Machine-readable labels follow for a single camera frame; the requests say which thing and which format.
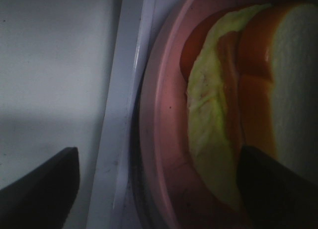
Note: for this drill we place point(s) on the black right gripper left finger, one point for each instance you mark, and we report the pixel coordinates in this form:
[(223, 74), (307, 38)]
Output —
[(43, 198)]

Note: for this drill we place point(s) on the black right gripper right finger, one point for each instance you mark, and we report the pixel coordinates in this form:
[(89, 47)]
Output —
[(273, 195)]

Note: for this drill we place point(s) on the white bread sandwich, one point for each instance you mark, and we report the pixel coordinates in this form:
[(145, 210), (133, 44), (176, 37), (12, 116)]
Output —
[(252, 80)]

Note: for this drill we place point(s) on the white microwave oven body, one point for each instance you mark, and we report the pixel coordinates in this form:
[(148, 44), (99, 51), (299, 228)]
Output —
[(69, 73)]

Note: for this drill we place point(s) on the pink round plate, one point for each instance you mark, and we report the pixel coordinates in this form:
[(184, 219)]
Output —
[(178, 192)]

